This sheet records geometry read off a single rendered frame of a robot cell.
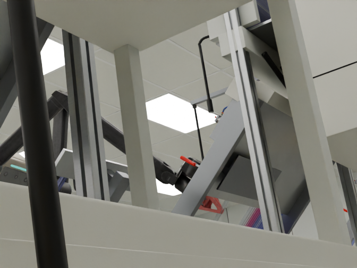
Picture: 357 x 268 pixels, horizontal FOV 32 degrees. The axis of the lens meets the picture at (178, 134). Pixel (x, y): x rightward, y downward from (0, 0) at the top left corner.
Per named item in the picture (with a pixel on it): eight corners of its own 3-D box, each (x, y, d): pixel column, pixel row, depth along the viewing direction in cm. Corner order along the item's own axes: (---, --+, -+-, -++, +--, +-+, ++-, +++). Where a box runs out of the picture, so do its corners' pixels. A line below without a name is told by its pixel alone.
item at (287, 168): (203, 199, 181) (191, 190, 184) (295, 220, 234) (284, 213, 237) (263, 101, 176) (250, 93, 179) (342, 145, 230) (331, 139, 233)
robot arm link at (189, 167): (160, 174, 226) (159, 178, 218) (176, 147, 225) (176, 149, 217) (188, 190, 227) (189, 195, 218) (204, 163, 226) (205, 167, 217)
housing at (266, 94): (259, 115, 176) (223, 93, 184) (322, 148, 216) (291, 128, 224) (274, 91, 175) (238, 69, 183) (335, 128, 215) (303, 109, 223)
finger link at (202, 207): (232, 204, 215) (212, 190, 220) (222, 202, 209) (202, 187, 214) (222, 221, 215) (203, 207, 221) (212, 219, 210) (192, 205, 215)
